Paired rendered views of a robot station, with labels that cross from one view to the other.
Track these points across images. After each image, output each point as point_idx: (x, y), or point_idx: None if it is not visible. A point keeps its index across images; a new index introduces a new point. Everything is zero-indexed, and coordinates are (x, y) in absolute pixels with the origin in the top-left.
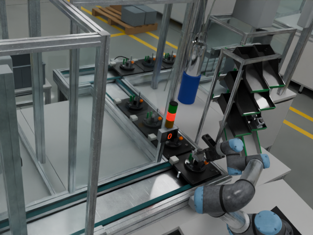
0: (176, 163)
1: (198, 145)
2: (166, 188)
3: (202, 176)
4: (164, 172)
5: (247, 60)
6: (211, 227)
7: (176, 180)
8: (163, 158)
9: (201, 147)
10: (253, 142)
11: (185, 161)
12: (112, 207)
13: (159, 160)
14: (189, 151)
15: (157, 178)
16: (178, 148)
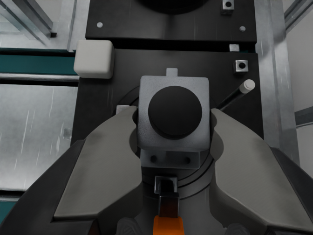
0: (94, 80)
1: (303, 27)
2: (3, 161)
3: (146, 223)
4: (59, 86)
5: None
6: None
7: (68, 146)
8: (74, 32)
9: (307, 41)
10: None
11: (129, 94)
12: None
13: (36, 34)
14: (215, 44)
15: (14, 100)
16: (173, 9)
